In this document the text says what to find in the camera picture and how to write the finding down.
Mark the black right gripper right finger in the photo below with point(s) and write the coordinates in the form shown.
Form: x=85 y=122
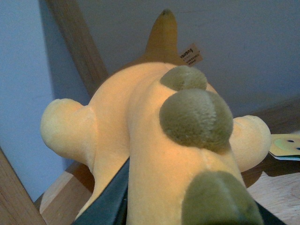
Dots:
x=268 y=217

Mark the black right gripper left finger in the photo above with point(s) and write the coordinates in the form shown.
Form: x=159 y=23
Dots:
x=110 y=208

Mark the yellow plush dinosaur toy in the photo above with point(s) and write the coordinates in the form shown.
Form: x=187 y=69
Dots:
x=154 y=140

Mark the yellow cardboard hang tag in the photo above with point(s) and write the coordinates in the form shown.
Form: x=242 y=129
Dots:
x=285 y=147

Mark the white sewn fabric label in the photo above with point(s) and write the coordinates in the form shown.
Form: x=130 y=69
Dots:
x=191 y=55

